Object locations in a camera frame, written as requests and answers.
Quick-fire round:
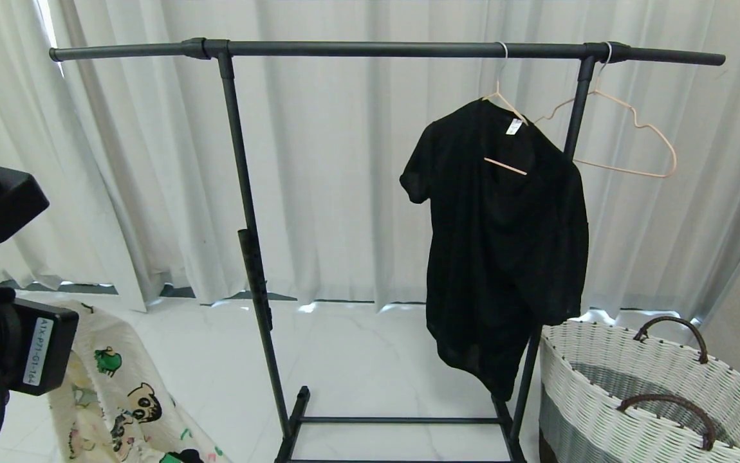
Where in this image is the cream printed garment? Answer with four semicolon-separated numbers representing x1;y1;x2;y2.
47;300;232;463

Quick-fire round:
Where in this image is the black garment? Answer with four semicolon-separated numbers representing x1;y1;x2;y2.
400;98;589;403

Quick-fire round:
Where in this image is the pink clothes hanger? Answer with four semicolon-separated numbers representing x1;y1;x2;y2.
533;42;678;179
481;42;530;177

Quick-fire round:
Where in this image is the black clothes rack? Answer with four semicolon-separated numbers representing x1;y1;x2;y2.
48;37;726;463

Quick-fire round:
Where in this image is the white laundry basket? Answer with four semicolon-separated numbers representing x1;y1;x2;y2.
539;315;740;463

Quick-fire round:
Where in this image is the white curtain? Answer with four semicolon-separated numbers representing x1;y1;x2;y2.
0;0;740;322

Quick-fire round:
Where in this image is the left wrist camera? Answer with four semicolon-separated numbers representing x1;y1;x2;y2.
0;164;51;246

